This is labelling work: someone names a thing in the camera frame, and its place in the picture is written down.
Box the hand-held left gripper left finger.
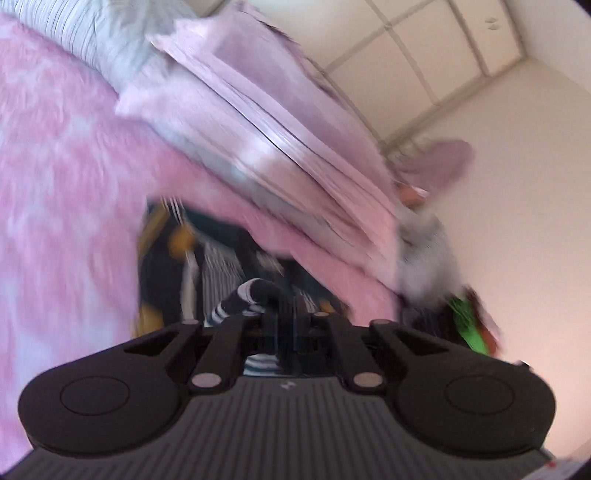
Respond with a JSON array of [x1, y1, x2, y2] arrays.
[[124, 295, 283, 395]]

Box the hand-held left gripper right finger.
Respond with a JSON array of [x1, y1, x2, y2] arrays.
[[283, 295, 446, 395]]

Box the striped knit sweater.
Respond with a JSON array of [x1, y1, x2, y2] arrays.
[[133, 198, 354, 378]]

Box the grey cloth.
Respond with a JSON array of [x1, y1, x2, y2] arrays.
[[396, 211, 463, 303]]

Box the green cloth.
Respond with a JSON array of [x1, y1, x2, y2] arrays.
[[447, 295, 491, 357]]

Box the folded pink quilt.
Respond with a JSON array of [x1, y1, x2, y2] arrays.
[[115, 0, 403, 296]]

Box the purple cloth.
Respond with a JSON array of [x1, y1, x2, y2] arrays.
[[394, 140, 476, 195]]

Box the pink fluffy blanket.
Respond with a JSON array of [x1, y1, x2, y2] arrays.
[[0, 14, 403, 462]]

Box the white wardrobe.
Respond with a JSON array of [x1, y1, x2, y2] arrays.
[[302, 0, 528, 155]]

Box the grey striped bedding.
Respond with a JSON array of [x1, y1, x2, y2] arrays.
[[9, 0, 163, 95]]

